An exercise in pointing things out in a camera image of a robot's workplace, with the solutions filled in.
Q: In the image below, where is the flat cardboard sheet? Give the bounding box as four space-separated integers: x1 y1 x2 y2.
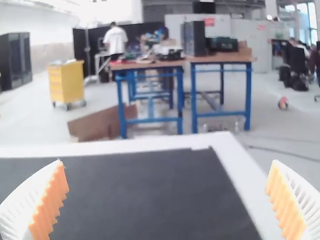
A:
66 103 138 143

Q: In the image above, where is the orange and white ball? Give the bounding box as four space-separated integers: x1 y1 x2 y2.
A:
277 96 290 110

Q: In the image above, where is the black computer tower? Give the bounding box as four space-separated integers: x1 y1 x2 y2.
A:
180 20 207 58

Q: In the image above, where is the dark green case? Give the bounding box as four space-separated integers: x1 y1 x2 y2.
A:
205 36 240 53

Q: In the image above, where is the black cabinet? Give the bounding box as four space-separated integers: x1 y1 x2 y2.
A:
0 31 33 93

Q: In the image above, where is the person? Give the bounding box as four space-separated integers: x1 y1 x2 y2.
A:
103 21 129 62

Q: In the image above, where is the blue workbench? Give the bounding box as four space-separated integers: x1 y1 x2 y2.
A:
186 48 258 135
109 58 187 140

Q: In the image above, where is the yellow wheeled cart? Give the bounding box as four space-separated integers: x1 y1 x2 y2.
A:
47 59 87 111

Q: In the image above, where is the black mat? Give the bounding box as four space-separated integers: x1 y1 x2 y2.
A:
0 146 263 240

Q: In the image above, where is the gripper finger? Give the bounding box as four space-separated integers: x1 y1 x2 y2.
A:
264 159 320 240
0 159 70 240

